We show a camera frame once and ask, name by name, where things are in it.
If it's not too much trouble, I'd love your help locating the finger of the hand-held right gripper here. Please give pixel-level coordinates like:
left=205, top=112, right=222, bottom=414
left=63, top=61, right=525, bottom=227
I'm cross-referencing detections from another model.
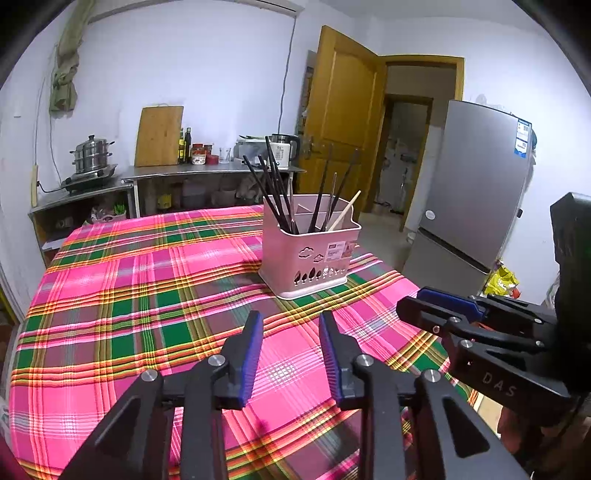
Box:
left=416, top=286, right=559, bottom=324
left=396, top=295, right=548, bottom=356

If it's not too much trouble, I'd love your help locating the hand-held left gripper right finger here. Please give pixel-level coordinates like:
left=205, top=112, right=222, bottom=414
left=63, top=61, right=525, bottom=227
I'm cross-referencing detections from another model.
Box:
left=318, top=310, right=532, bottom=480

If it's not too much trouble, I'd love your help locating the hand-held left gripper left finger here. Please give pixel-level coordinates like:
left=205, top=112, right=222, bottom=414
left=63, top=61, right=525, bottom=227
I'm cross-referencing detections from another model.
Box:
left=58, top=310, right=264, bottom=480

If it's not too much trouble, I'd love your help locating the pink plastic utensil basket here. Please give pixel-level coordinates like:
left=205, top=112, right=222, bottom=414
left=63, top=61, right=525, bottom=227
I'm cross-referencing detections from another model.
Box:
left=257, top=194, right=362, bottom=298

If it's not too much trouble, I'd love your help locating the light wooden chopstick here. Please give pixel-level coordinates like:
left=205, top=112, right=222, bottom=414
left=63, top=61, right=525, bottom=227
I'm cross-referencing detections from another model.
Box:
left=327, top=190, right=362, bottom=230

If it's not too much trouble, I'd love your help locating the grey chopstick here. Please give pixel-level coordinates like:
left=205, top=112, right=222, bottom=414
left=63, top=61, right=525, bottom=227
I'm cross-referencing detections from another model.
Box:
left=322, top=172, right=338, bottom=230

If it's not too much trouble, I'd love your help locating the yellow plastic bag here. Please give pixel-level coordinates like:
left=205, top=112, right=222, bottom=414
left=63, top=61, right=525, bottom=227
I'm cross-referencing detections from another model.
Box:
left=482, top=267, right=520, bottom=298

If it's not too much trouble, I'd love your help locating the grey refrigerator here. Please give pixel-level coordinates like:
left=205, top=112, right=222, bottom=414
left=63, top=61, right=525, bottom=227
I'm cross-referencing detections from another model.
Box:
left=402, top=99, right=534, bottom=296

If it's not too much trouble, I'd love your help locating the pink plaid tablecloth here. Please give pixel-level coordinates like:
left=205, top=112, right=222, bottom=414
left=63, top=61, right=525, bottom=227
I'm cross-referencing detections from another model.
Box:
left=9, top=205, right=481, bottom=480

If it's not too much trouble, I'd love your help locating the tall steel counter table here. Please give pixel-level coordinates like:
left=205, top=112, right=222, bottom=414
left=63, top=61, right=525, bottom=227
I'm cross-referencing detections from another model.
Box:
left=121, top=161, right=308, bottom=217

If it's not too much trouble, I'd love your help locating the white electric kettle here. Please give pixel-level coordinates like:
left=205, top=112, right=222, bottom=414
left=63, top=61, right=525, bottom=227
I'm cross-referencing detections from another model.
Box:
left=270, top=134, right=301, bottom=169

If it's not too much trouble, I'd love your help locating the yellow wooden door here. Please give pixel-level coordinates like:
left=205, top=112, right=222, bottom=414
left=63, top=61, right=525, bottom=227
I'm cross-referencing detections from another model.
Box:
left=295, top=25, right=386, bottom=217

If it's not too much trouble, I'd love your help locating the wooden cutting board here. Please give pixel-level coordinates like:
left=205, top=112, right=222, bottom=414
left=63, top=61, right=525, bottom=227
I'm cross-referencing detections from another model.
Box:
left=135, top=105, right=184, bottom=168

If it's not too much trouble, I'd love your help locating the low steel side table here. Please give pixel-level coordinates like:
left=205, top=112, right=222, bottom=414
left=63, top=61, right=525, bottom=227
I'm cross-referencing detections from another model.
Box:
left=28, top=180, right=139, bottom=268

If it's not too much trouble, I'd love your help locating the black induction cooker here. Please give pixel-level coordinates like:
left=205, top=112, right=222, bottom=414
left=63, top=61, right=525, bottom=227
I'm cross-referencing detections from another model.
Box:
left=61, top=164, right=118, bottom=193

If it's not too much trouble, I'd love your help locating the stainless steel steamer pot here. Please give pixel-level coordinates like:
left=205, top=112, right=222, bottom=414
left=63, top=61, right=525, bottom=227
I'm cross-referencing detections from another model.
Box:
left=70, top=135, right=115, bottom=175

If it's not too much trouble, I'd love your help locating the green hanging cloth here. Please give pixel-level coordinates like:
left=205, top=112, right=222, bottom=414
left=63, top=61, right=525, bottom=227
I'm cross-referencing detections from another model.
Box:
left=50, top=0, right=95, bottom=112

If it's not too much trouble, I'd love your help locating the black wall cable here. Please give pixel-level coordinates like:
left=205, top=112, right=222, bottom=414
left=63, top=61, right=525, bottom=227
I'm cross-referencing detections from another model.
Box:
left=278, top=14, right=297, bottom=137

